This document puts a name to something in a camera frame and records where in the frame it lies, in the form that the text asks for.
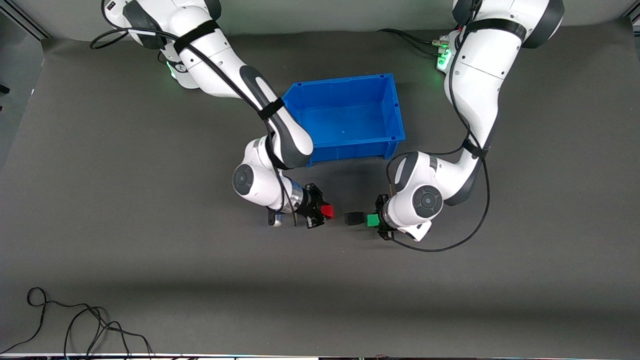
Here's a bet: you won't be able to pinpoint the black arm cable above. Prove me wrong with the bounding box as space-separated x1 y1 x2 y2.
90 0 301 227
386 0 492 252

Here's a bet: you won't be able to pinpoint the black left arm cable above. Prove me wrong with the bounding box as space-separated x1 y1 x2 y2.
386 0 492 252

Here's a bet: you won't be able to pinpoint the black left base cables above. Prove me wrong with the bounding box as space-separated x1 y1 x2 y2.
377 28 449 57

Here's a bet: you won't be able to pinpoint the aluminium frame rail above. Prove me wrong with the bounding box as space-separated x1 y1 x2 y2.
0 0 52 41

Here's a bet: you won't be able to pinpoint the loose black floor cable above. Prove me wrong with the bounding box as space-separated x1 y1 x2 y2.
0 287 153 359

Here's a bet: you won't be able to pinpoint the blue plastic storage bin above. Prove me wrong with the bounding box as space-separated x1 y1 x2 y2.
282 73 407 167

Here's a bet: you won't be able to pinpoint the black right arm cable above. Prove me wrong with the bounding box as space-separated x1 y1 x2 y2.
90 0 301 227

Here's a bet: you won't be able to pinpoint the dark grey table mat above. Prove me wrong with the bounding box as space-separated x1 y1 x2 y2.
0 17 640 358

